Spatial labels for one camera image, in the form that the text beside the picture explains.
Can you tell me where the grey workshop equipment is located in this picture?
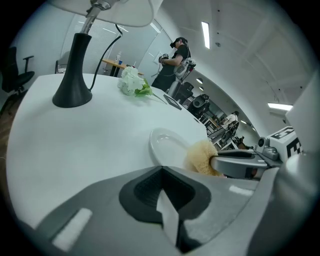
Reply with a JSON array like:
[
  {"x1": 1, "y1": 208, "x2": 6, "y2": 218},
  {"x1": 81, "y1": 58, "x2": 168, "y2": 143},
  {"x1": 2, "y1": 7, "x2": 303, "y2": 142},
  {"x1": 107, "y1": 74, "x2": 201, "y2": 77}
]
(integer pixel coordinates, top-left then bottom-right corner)
[{"x1": 205, "y1": 115, "x2": 255, "y2": 151}]

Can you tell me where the artificial white flower sprig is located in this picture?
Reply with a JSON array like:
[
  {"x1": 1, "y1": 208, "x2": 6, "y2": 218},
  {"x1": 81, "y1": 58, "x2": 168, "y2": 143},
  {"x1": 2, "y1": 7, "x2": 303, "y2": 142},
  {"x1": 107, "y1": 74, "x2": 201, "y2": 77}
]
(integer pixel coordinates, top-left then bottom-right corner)
[{"x1": 117, "y1": 65, "x2": 168, "y2": 105}]

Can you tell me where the black lamp cord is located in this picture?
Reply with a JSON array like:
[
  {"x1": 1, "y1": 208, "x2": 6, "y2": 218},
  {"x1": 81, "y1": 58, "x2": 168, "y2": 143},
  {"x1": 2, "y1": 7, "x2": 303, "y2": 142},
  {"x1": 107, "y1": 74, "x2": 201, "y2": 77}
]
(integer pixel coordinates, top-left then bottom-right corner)
[{"x1": 88, "y1": 23, "x2": 124, "y2": 92}]

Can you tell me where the black round machine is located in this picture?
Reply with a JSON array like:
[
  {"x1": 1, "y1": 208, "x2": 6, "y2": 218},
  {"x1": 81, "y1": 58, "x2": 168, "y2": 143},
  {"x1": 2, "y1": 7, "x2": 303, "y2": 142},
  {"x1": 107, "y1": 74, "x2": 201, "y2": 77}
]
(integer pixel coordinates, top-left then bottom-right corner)
[{"x1": 187, "y1": 93, "x2": 211, "y2": 120}]

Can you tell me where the black mesh office chair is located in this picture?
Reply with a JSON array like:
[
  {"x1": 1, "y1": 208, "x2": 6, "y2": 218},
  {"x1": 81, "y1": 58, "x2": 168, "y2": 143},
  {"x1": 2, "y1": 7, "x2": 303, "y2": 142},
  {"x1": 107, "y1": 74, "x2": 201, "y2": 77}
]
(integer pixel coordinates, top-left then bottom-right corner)
[
  {"x1": 0, "y1": 46, "x2": 36, "y2": 95},
  {"x1": 178, "y1": 81, "x2": 195, "y2": 105}
]

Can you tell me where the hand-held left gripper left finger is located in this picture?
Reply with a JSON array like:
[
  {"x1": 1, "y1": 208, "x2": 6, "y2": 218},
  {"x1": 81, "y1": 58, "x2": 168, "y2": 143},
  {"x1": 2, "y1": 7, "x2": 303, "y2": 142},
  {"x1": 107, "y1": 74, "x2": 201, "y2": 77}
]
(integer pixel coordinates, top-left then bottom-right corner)
[{"x1": 34, "y1": 165, "x2": 181, "y2": 256}]

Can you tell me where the grey metal frame chair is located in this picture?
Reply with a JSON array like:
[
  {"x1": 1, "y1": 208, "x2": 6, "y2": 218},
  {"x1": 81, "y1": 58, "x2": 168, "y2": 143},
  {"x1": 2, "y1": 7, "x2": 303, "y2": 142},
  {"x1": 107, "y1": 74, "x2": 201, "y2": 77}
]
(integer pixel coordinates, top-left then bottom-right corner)
[{"x1": 54, "y1": 50, "x2": 72, "y2": 75}]

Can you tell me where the yellow sponge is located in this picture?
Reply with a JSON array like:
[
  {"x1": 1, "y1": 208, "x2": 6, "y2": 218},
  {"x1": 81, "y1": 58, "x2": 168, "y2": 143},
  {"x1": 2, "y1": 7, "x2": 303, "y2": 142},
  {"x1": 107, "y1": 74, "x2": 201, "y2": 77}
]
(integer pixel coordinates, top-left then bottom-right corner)
[{"x1": 183, "y1": 139, "x2": 227, "y2": 179}]

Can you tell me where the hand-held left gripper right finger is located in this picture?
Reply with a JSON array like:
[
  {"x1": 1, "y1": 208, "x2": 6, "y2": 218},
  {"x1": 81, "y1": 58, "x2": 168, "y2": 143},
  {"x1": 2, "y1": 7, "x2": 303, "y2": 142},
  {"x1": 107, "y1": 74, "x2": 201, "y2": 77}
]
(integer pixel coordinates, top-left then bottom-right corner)
[{"x1": 162, "y1": 165, "x2": 260, "y2": 256}]

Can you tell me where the white plate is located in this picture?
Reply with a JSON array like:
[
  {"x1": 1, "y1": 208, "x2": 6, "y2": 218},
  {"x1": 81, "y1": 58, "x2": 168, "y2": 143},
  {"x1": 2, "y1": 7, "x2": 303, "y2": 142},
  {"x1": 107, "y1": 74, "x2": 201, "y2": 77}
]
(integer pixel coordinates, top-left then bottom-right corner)
[{"x1": 148, "y1": 127, "x2": 192, "y2": 167}]

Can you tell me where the long ceiling light panel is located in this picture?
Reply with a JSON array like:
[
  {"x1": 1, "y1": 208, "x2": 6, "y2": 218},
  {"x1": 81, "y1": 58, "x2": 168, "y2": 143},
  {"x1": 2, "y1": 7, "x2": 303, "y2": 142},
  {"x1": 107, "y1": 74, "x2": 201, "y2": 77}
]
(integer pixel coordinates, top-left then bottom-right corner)
[
  {"x1": 267, "y1": 102, "x2": 294, "y2": 112},
  {"x1": 200, "y1": 20, "x2": 211, "y2": 50}
]

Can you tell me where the black picture frame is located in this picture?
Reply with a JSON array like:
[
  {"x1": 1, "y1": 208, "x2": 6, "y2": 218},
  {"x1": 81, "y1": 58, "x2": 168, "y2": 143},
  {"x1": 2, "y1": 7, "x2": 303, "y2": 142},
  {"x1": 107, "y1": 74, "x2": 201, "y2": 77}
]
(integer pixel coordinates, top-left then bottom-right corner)
[{"x1": 162, "y1": 93, "x2": 183, "y2": 112}]

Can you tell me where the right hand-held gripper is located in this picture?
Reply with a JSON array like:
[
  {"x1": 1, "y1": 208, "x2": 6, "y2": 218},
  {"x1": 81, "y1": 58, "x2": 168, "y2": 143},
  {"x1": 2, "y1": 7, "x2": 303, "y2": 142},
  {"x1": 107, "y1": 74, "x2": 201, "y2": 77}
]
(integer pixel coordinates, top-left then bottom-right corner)
[{"x1": 210, "y1": 126, "x2": 305, "y2": 179}]

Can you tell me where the white shade table lamp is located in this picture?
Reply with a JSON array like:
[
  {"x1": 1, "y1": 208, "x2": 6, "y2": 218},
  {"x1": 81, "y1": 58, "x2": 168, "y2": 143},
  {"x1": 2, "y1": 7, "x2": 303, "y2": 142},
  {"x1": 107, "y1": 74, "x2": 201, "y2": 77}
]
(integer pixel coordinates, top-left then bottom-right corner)
[{"x1": 48, "y1": 0, "x2": 157, "y2": 109}]

